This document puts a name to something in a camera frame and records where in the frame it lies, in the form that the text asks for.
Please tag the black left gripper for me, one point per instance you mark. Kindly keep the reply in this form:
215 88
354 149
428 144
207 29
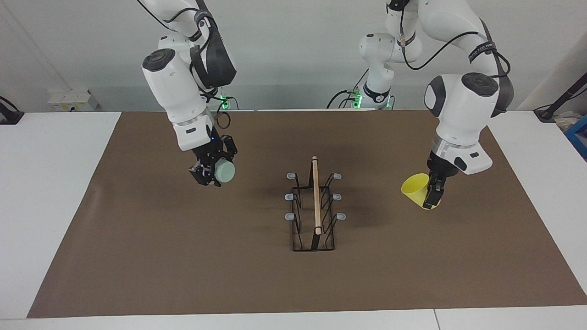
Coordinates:
442 167

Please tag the brown table mat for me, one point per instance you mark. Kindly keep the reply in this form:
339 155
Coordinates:
206 275

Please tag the crumpled clear plastic bag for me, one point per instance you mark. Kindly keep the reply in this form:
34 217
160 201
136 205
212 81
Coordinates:
568 120

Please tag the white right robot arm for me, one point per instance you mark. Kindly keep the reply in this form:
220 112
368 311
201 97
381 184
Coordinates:
174 87

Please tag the yellow plastic cup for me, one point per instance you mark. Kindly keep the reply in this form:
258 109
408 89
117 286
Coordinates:
415 188

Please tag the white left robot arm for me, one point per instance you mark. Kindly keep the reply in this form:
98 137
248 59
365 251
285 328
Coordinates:
463 105

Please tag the white wall socket box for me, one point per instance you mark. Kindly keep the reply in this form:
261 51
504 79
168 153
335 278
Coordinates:
73 101

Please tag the blue box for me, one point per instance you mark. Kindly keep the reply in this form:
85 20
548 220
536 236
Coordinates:
578 137

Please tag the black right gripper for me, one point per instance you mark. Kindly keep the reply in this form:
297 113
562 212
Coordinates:
208 151

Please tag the pale green plastic cup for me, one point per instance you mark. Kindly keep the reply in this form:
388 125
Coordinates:
225 172

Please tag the black clamp mount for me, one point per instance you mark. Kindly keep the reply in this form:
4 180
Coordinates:
10 115

